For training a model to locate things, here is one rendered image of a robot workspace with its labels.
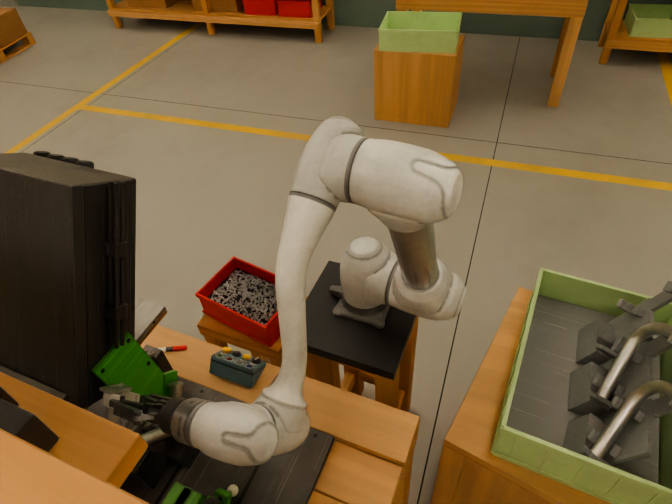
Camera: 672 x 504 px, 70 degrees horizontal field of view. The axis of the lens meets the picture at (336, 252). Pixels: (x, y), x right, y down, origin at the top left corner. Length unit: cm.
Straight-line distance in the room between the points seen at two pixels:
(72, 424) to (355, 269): 89
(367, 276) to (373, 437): 45
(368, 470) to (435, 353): 133
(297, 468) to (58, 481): 112
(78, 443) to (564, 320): 145
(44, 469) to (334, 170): 73
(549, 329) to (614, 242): 181
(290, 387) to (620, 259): 263
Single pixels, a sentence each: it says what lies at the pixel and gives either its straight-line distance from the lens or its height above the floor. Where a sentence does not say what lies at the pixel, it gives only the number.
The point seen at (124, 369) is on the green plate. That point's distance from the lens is 126.
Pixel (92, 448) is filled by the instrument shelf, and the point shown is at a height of 154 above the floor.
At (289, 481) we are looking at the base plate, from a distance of 136.
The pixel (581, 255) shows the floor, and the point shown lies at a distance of 330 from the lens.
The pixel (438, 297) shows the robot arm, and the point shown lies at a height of 112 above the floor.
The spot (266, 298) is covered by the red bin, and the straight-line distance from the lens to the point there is 171.
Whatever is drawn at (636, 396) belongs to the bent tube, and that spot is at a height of 106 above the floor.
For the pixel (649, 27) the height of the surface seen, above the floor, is 35.
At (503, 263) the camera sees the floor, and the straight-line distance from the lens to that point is 310.
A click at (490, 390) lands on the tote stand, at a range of 162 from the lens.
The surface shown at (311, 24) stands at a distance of 606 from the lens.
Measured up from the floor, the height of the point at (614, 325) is 91.
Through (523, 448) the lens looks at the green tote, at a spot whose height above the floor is 89.
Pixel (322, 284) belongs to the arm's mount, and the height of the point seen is 89.
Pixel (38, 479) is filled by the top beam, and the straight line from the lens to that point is 28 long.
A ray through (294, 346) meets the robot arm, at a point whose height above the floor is 134.
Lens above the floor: 216
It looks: 44 degrees down
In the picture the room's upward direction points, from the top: 5 degrees counter-clockwise
